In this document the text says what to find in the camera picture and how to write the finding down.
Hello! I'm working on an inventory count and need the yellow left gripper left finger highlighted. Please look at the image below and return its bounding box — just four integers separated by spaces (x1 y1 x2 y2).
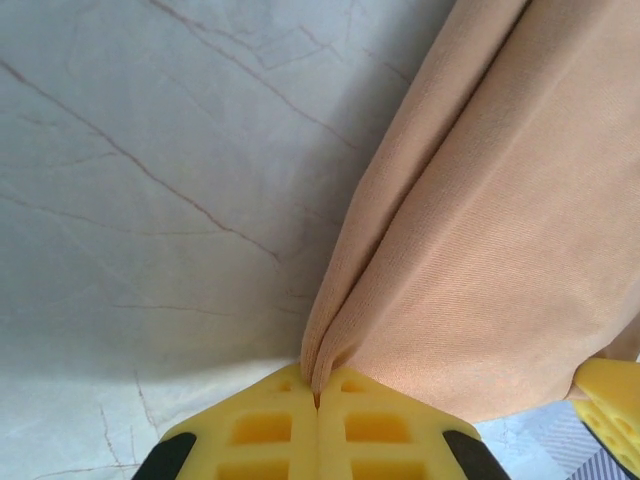
131 363 320 480

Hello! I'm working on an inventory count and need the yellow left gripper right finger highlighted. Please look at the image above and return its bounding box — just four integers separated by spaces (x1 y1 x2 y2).
318 366 509 480

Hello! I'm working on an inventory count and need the tan printed t-shirt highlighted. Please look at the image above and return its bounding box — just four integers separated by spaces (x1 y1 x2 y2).
299 0 640 419

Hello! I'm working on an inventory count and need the striped cloth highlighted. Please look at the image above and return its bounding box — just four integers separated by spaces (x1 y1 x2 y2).
559 399 640 480

